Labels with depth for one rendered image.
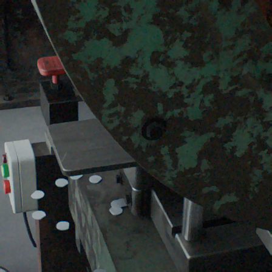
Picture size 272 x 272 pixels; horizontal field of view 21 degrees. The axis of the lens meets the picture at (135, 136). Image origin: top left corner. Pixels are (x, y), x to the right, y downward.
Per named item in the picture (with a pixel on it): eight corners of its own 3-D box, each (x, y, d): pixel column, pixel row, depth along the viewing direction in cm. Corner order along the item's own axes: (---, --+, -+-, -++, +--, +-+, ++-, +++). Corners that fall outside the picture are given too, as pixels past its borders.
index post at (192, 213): (186, 241, 110) (190, 190, 105) (179, 229, 113) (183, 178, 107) (203, 238, 111) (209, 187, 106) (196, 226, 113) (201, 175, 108)
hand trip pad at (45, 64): (42, 104, 147) (41, 70, 143) (37, 90, 152) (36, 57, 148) (76, 99, 149) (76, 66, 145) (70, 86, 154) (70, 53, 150)
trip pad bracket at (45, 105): (51, 181, 153) (48, 99, 143) (43, 155, 161) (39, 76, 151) (79, 176, 155) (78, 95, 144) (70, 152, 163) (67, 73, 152)
